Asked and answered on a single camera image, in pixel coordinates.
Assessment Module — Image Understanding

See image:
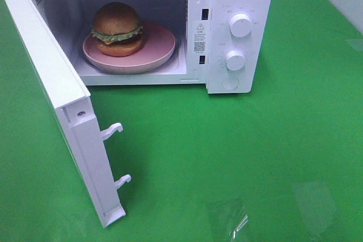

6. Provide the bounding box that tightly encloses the round door release button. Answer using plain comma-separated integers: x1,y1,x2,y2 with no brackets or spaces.
222,77,239,90

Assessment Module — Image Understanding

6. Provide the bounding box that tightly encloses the white dial knob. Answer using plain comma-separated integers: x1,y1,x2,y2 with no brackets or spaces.
229,12,252,38
225,50,246,71

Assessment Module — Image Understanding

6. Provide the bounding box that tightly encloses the glass microwave turntable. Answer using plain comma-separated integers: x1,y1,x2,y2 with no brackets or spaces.
82,36,180,75

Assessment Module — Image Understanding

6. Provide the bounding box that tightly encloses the burger with lettuce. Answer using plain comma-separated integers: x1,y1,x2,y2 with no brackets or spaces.
91,2,143,57

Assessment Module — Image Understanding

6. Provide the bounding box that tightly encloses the pink plate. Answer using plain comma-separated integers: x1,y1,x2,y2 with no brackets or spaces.
83,21,176,74

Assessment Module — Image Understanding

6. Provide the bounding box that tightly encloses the white microwave oven body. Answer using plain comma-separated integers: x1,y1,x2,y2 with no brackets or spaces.
33,0,271,94

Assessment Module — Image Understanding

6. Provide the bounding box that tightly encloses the white microwave door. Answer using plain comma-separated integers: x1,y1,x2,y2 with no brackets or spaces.
5,0,131,227

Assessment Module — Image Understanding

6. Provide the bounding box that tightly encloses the clear plastic film scrap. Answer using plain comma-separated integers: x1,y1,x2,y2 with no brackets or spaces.
206,196,250,239

